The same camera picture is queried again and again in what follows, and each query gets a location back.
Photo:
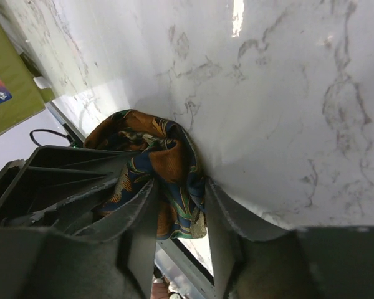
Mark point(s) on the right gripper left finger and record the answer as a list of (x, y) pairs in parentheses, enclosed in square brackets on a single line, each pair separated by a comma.
[(112, 258)]

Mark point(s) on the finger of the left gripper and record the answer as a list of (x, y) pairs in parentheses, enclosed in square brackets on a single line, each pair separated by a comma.
[(61, 189)]

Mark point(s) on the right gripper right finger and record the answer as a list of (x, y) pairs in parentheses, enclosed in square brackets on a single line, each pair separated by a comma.
[(253, 258)]

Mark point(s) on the floral brown green tie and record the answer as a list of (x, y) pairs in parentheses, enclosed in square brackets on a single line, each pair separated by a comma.
[(166, 154)]

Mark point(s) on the olive green plastic basket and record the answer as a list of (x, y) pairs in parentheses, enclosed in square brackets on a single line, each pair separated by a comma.
[(20, 75)]

